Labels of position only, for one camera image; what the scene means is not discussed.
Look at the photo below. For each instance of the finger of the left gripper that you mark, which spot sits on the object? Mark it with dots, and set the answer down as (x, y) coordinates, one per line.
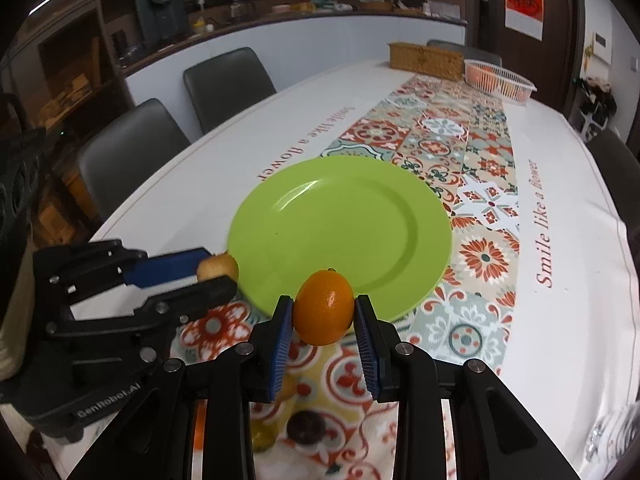
(148, 272)
(185, 304)

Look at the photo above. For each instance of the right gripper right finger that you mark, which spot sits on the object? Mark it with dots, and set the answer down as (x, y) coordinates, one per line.
(494, 436)

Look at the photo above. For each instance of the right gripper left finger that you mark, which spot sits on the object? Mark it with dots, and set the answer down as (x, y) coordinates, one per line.
(152, 435)

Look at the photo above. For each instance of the beige round fruit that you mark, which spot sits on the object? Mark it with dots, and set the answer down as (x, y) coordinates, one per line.
(216, 266)

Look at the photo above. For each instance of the small orange kumquat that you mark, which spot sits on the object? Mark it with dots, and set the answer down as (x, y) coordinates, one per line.
(323, 308)

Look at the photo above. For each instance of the dark plum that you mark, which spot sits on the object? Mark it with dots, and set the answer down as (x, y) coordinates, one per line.
(306, 428)

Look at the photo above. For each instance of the white tablecloth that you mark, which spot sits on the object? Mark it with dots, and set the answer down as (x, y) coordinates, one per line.
(573, 351)

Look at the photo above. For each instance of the plastic water bottle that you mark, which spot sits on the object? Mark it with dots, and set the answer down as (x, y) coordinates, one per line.
(611, 436)

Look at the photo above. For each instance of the grey chair near left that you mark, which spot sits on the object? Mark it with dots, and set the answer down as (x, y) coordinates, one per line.
(120, 158)

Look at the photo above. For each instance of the grey chair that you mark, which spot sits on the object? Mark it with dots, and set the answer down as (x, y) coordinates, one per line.
(120, 158)
(226, 85)

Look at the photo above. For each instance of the grey chair far left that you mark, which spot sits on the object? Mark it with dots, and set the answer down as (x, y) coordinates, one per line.
(226, 85)

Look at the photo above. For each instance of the green plate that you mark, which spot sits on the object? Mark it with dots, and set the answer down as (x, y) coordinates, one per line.
(378, 225)

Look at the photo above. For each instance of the black coffee machine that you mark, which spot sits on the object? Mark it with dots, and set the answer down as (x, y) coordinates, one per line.
(162, 22)

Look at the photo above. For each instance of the patterned table runner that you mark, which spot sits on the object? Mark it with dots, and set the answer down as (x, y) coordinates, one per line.
(455, 139)

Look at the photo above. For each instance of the woven wicker box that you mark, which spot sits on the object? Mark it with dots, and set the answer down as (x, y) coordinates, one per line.
(429, 61)

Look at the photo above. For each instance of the white plastic basket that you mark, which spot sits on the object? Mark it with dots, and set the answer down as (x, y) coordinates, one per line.
(496, 81)

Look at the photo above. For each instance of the dark wooden door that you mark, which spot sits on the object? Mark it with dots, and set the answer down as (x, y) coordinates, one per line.
(551, 64)

